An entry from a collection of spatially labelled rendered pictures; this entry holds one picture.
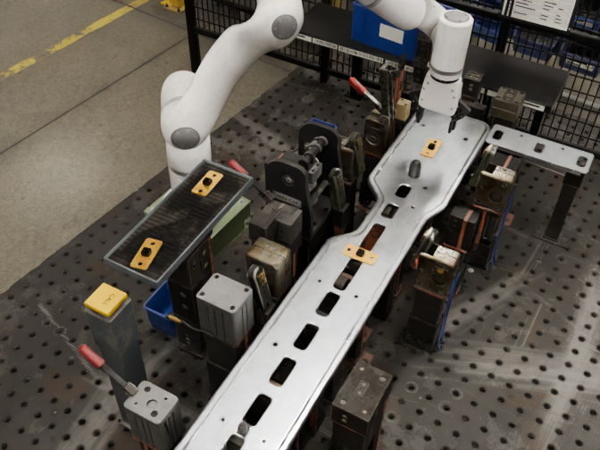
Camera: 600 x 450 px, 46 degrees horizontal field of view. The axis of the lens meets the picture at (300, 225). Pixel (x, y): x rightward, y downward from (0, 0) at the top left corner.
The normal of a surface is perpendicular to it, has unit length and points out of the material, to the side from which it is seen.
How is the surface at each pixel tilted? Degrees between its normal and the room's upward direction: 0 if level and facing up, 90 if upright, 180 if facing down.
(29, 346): 0
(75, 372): 0
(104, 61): 0
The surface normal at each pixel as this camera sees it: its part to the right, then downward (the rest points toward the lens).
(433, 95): -0.48, 0.61
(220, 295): 0.01, -0.71
